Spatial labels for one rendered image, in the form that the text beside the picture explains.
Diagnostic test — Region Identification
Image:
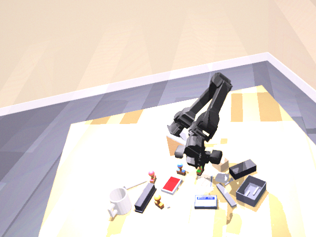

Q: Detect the blue and white stamp pad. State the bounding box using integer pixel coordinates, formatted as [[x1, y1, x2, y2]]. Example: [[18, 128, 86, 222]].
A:
[[194, 194, 218, 210]]

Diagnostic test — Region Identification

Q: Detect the white mug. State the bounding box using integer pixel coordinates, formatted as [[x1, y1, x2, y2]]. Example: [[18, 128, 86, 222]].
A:
[[107, 187, 132, 218]]

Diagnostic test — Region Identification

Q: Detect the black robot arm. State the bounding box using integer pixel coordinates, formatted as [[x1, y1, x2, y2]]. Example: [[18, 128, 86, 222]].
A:
[[167, 72, 233, 168]]

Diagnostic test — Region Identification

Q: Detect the yellow rubber stamp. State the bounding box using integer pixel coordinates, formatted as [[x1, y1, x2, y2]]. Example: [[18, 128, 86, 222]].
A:
[[154, 193, 164, 210]]

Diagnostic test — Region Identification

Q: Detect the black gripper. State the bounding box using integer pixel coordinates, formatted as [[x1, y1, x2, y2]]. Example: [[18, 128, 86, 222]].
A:
[[174, 141, 223, 171]]

